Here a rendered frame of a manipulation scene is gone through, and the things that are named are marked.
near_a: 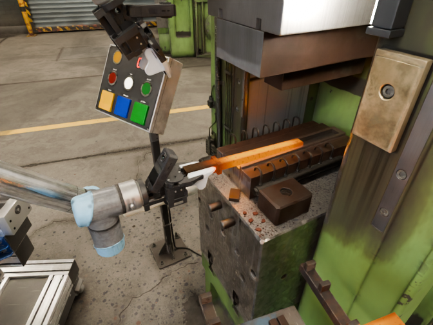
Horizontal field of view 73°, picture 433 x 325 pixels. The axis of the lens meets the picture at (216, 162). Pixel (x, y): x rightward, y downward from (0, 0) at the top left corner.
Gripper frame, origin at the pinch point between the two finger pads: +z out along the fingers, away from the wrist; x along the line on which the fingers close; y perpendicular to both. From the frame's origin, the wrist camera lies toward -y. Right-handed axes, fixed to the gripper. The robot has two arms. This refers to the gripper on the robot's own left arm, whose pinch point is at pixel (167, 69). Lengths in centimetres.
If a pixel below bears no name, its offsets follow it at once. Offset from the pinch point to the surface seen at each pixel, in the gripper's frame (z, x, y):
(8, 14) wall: 29, -823, 122
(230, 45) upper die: 0.3, 9.0, -14.8
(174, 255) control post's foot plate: 113, -39, 50
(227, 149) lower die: 31.3, 4.2, -2.4
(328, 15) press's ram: -1.5, 26.9, -28.9
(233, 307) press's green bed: 77, 25, 30
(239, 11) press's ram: -6.6, 12.5, -18.3
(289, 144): 35.9, 14.9, -18.1
